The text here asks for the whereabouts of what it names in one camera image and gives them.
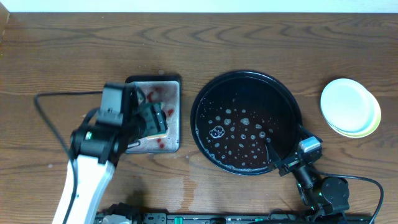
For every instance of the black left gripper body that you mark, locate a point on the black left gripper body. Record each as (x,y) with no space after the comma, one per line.
(135,129)

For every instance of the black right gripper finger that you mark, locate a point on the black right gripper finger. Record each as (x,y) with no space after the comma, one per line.
(304,133)
(272,154)

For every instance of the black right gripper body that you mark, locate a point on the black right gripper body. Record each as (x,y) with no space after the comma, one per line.
(288,165)

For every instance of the green scrubbing sponge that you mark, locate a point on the green scrubbing sponge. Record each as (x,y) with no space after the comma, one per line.
(155,120)

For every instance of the mint green plate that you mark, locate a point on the mint green plate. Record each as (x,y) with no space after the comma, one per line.
(347,105)

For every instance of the yellow plate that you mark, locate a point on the yellow plate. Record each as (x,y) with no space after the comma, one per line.
(369,129)

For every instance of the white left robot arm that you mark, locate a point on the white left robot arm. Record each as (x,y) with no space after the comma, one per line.
(96,146)

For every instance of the black rectangular wash tray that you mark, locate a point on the black rectangular wash tray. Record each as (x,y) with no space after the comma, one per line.
(167,89)

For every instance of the round black tray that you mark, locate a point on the round black tray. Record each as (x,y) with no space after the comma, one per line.
(236,112)

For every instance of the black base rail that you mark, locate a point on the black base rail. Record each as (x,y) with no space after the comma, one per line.
(123,213)

